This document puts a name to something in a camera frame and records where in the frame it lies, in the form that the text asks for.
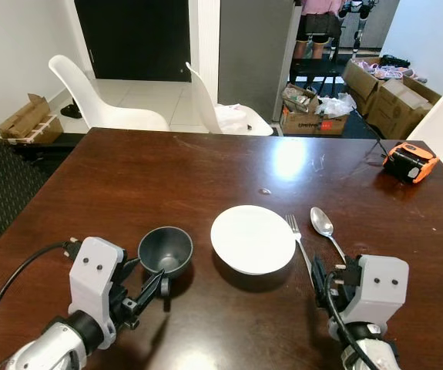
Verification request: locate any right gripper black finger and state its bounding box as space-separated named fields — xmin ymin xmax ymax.
xmin=310 ymin=254 xmax=331 ymax=308

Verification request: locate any dark grey plastic cup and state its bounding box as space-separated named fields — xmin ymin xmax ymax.
xmin=138 ymin=226 xmax=194 ymax=299

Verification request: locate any silver metal spoon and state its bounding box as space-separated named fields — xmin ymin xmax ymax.
xmin=310 ymin=207 xmax=349 ymax=263

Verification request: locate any silver metal fork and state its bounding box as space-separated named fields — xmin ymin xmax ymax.
xmin=285 ymin=214 xmax=319 ymax=283

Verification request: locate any white round plate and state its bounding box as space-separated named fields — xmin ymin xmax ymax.
xmin=210 ymin=205 xmax=297 ymax=277

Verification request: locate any orange and black device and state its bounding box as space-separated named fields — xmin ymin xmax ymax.
xmin=382 ymin=141 xmax=440 ymax=185

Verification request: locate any cardboard box with red label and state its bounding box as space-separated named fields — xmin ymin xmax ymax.
xmin=279 ymin=84 xmax=350 ymax=136

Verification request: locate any black shoe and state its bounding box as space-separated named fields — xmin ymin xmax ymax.
xmin=60 ymin=102 xmax=81 ymax=119

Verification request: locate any small flat cardboard box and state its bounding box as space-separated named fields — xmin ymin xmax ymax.
xmin=0 ymin=92 xmax=65 ymax=146

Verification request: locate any crumpled white plastic bag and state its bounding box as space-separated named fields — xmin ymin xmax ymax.
xmin=317 ymin=92 xmax=357 ymax=118

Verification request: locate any large plain cardboard box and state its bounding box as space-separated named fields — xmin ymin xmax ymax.
xmin=367 ymin=78 xmax=442 ymax=140

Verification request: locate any open cardboard box with clothes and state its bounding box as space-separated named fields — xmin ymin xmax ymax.
xmin=341 ymin=57 xmax=416 ymax=118

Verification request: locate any black metal stand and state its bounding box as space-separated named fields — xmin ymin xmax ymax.
xmin=289 ymin=37 xmax=347 ymax=95

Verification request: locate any black door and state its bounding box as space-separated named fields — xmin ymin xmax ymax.
xmin=74 ymin=0 xmax=193 ymax=82

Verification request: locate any person in pink shirt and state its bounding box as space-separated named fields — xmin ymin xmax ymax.
xmin=294 ymin=0 xmax=342 ymax=62

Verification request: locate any standing humanoid robot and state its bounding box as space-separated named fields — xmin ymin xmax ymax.
xmin=340 ymin=0 xmax=384 ymax=52

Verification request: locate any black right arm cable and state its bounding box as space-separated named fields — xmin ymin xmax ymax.
xmin=314 ymin=284 xmax=385 ymax=370

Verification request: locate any thin black device cable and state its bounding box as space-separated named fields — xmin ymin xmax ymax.
xmin=366 ymin=138 xmax=388 ymax=167

